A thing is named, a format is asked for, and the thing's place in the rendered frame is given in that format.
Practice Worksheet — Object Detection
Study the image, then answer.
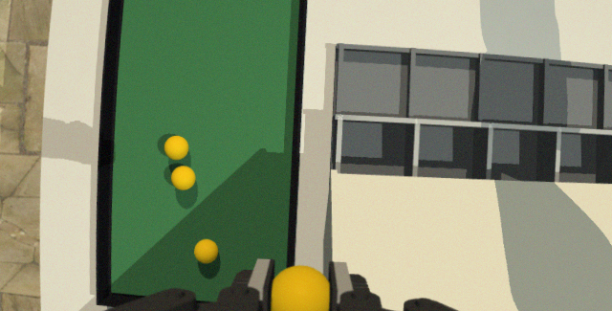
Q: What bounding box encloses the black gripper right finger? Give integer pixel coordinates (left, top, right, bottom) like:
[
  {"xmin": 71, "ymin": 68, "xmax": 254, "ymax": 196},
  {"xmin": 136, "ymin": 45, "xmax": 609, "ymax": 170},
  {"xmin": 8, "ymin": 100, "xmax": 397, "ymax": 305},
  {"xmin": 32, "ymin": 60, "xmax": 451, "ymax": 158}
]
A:
[{"xmin": 328, "ymin": 261, "xmax": 458, "ymax": 311}]

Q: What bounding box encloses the yellow ball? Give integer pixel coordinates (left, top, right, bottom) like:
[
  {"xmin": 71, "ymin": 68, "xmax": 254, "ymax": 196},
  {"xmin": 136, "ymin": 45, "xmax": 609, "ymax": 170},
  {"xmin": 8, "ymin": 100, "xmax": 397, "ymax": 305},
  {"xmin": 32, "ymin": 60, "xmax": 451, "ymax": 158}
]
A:
[
  {"xmin": 271, "ymin": 265, "xmax": 330, "ymax": 311},
  {"xmin": 164, "ymin": 136, "xmax": 188, "ymax": 160},
  {"xmin": 194, "ymin": 239, "xmax": 218, "ymax": 263},
  {"xmin": 171, "ymin": 166, "xmax": 196, "ymax": 190}
]

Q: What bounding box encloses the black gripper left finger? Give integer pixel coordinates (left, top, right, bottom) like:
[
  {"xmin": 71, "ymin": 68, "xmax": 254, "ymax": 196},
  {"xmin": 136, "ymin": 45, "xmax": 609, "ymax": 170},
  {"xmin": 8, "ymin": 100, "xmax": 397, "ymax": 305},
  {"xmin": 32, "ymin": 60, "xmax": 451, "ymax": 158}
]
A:
[{"xmin": 104, "ymin": 258, "xmax": 274, "ymax": 311}]

